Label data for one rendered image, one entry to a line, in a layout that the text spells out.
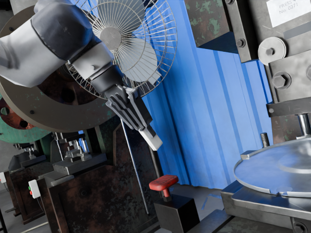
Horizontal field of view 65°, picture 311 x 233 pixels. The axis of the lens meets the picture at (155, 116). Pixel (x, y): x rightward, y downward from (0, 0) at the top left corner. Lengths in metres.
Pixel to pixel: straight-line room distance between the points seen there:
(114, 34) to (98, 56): 0.60
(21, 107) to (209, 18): 1.20
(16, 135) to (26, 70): 2.77
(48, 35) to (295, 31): 0.44
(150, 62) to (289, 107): 0.74
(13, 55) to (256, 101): 1.73
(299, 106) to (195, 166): 2.11
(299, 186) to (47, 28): 0.47
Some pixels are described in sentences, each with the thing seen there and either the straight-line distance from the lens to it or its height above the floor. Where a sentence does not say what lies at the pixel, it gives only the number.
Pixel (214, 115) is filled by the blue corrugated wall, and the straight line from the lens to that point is 2.23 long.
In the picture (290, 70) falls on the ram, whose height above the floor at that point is 0.95.
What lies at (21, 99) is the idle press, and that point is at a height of 1.18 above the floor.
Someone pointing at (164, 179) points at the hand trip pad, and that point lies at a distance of 0.66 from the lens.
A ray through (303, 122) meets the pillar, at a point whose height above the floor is 0.81.
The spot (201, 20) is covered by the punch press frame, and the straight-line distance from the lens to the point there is 0.60.
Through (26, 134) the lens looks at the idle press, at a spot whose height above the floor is 1.03.
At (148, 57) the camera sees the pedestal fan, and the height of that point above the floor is 1.18.
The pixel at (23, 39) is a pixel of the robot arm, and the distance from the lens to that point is 0.50.
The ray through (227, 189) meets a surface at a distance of 0.66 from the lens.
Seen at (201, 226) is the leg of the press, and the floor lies 0.64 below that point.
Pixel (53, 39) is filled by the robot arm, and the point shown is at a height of 1.11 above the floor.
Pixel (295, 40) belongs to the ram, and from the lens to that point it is 0.54.
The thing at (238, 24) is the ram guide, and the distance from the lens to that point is 0.56.
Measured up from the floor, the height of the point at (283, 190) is 0.78.
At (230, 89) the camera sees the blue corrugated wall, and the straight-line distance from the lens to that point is 2.09.
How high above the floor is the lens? 0.95
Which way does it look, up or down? 3 degrees down
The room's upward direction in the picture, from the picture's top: 15 degrees counter-clockwise
